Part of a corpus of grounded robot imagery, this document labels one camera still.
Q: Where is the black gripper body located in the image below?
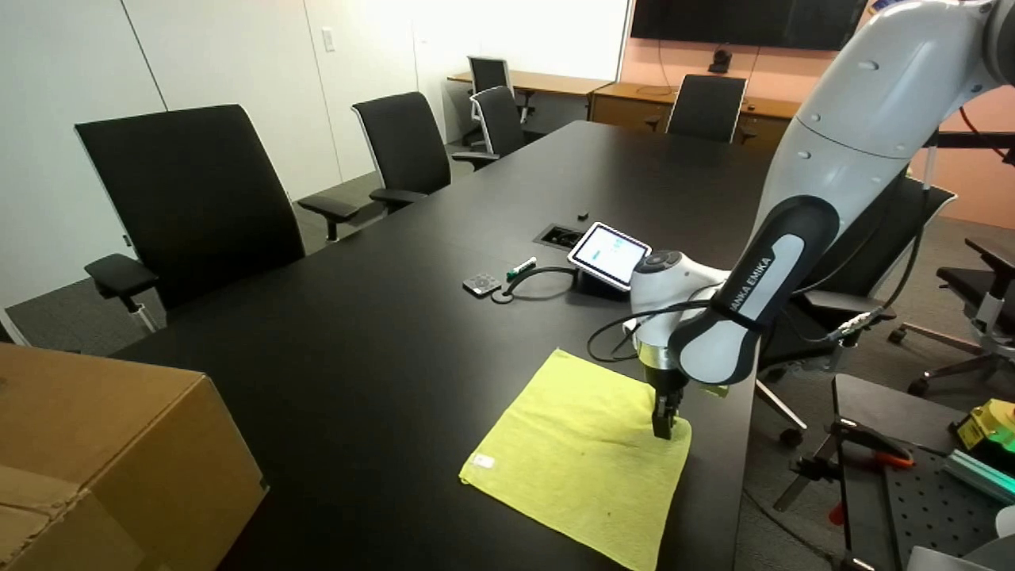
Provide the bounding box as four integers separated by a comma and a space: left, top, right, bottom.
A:
647, 365, 691, 413

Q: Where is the yellow towel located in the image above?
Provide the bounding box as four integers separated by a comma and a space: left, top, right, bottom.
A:
457, 347, 698, 571

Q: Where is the black tripod stand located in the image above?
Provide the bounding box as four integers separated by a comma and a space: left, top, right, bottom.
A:
767, 367, 926, 571

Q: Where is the small black phone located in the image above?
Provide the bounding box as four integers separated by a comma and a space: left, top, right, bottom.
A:
461, 272, 507, 303

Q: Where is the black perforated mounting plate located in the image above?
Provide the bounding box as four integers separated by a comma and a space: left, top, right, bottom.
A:
878, 459, 1015, 571

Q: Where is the wooden sideboard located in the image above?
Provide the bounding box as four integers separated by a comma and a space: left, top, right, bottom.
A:
444, 66, 805, 156

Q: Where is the teal box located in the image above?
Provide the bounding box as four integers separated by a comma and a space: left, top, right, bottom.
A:
941, 448, 1015, 507

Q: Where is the yellow green box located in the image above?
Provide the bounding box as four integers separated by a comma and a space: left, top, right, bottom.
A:
953, 397, 1015, 459

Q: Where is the large black office chair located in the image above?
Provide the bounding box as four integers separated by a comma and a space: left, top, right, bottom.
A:
73, 101, 310, 338

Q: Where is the brown cardboard box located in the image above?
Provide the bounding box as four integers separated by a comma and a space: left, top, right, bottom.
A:
0, 339, 274, 571

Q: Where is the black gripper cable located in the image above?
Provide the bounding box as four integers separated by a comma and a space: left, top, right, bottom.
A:
585, 298, 743, 367

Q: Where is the white tablet with black frame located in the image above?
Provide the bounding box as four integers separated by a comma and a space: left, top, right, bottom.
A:
565, 219, 658, 296

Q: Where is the black table cable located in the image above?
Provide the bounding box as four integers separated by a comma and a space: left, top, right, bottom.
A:
490, 254, 585, 309

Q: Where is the red handled tool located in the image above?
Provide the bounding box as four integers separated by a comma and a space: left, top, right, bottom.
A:
828, 416, 920, 477

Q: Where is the black wall television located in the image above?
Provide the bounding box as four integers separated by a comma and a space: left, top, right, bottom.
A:
628, 0, 872, 53

